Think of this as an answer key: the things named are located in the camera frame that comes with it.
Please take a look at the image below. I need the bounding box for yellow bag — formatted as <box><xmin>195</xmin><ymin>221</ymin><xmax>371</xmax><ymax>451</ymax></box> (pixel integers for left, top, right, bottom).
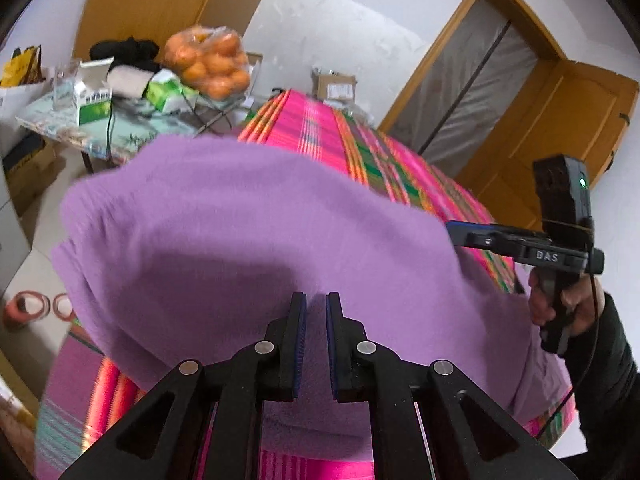
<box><xmin>1</xmin><ymin>46</ymin><xmax>44</xmax><ymax>88</ymax></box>

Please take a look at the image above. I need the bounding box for black clothing pile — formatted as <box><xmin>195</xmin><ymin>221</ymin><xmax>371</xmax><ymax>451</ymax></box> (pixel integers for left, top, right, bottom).
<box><xmin>89</xmin><ymin>37</ymin><xmax>160</xmax><ymax>73</ymax></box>

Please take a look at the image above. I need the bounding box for cardboard box with label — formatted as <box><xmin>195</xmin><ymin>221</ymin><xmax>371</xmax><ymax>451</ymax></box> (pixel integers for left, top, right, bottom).
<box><xmin>312</xmin><ymin>70</ymin><xmax>357</xmax><ymax>102</ymax></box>

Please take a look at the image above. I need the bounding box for red slipper right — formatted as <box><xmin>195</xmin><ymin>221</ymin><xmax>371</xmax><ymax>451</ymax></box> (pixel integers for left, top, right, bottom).
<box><xmin>51</xmin><ymin>292</ymin><xmax>76</xmax><ymax>323</ymax></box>

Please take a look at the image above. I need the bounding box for green tissue pack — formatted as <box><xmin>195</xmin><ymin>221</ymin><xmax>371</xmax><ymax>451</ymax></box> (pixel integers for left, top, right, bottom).
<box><xmin>144</xmin><ymin>68</ymin><xmax>200</xmax><ymax>115</ymax></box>

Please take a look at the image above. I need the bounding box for black sleeve right forearm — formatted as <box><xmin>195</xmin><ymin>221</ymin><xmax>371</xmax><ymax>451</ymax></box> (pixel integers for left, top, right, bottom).
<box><xmin>562</xmin><ymin>295</ymin><xmax>640</xmax><ymax>479</ymax></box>

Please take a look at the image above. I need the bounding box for bag of oranges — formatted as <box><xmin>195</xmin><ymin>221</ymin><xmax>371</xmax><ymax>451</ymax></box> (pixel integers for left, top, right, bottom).
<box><xmin>164</xmin><ymin>25</ymin><xmax>250</xmax><ymax>101</ymax></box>

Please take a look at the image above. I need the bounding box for red slipper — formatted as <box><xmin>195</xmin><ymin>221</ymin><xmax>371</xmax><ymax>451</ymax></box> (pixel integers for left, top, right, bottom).
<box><xmin>51</xmin><ymin>292</ymin><xmax>76</xmax><ymax>323</ymax></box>
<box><xmin>2</xmin><ymin>290</ymin><xmax>51</xmax><ymax>332</ymax></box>

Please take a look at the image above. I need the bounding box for red slipper left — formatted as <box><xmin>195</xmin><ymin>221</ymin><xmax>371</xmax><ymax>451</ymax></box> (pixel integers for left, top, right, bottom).
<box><xmin>2</xmin><ymin>290</ymin><xmax>51</xmax><ymax>332</ymax></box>

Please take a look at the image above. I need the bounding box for pink plaid bed sheet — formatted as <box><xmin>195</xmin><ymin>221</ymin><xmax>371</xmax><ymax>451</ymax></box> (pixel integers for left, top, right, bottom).
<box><xmin>36</xmin><ymin>90</ymin><xmax>576</xmax><ymax>479</ymax></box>

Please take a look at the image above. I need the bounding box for wooden door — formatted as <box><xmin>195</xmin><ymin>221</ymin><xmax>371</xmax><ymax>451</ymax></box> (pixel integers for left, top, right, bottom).
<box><xmin>456</xmin><ymin>60</ymin><xmax>639</xmax><ymax>230</ymax></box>

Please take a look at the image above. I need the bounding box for cream folded cloth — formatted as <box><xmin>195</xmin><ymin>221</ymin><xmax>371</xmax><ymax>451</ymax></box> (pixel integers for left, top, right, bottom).
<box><xmin>106</xmin><ymin>65</ymin><xmax>154</xmax><ymax>100</ymax></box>

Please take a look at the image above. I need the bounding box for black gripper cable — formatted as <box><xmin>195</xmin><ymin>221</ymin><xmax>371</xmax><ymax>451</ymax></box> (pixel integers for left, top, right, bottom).
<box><xmin>537</xmin><ymin>271</ymin><xmax>602</xmax><ymax>441</ymax></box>

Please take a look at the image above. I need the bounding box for green white milk carton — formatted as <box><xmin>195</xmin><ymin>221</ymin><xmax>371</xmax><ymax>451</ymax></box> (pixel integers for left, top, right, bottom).
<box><xmin>73</xmin><ymin>58</ymin><xmax>114</xmax><ymax>127</ymax></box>

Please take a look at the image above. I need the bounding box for purple fleece garment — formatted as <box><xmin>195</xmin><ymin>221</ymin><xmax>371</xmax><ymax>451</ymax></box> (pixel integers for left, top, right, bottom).
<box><xmin>52</xmin><ymin>136</ymin><xmax>568</xmax><ymax>462</ymax></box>

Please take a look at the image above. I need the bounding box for person's right hand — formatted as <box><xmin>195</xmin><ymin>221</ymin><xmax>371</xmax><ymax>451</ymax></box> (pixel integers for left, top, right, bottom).
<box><xmin>528</xmin><ymin>269</ymin><xmax>605</xmax><ymax>336</ymax></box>

